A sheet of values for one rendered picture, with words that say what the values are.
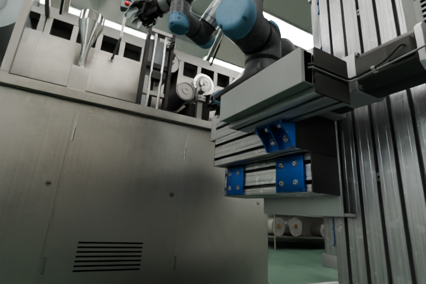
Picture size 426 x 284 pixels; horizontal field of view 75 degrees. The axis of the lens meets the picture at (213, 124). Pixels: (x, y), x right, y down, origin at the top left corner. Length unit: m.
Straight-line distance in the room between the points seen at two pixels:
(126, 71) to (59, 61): 0.41
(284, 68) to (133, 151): 0.89
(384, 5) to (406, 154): 0.38
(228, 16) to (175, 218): 0.89
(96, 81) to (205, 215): 1.13
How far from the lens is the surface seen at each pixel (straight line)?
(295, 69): 0.50
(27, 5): 1.52
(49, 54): 2.03
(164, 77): 1.62
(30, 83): 1.28
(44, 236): 1.23
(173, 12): 1.05
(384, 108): 0.76
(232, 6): 0.82
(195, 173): 1.36
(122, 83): 2.00
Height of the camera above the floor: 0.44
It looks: 18 degrees up
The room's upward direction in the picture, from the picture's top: 4 degrees clockwise
